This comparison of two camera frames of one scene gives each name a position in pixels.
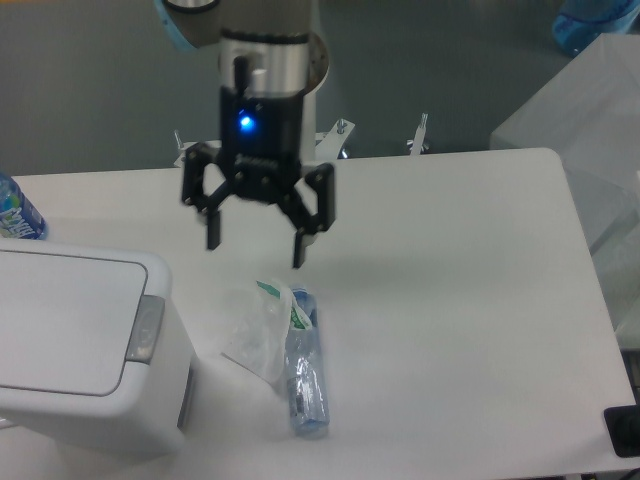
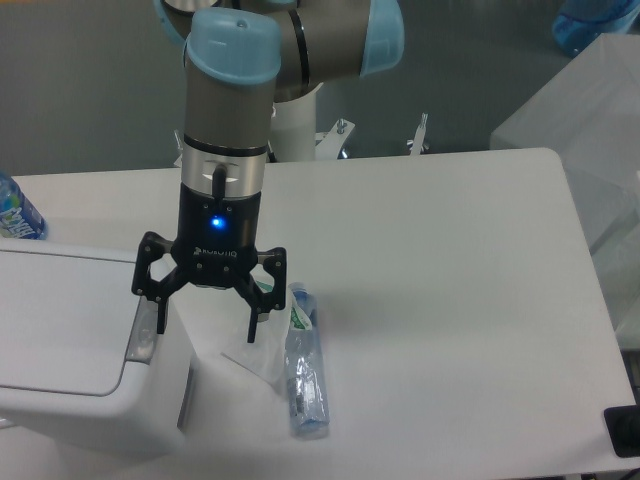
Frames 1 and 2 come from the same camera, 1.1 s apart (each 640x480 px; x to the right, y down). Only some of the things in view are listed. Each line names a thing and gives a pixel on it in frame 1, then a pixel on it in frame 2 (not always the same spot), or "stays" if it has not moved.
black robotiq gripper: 259,154 to 217,245
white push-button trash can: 96,363 stays
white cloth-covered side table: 588,114 stays
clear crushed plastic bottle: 306,377 stays
